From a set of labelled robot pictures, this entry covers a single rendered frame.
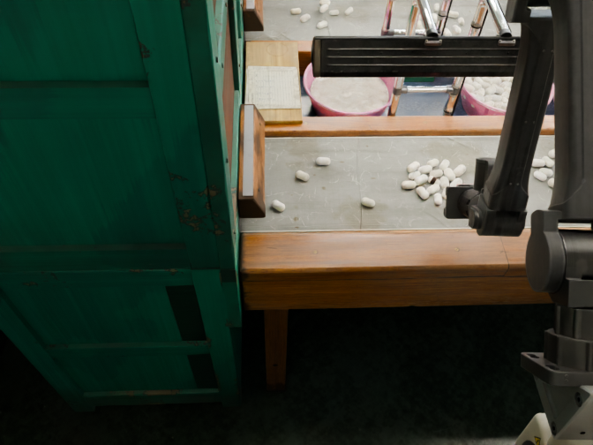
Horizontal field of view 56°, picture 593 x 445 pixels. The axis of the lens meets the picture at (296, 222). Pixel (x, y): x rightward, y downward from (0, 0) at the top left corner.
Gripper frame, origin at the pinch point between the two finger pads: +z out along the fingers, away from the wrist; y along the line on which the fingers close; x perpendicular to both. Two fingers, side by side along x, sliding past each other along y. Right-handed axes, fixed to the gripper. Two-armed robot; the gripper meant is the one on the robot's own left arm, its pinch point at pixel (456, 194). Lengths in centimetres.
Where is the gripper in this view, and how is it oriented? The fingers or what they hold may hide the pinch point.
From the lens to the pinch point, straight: 126.6
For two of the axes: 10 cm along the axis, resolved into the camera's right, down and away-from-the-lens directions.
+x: -0.1, 9.7, 2.3
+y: -10.0, 0.0, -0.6
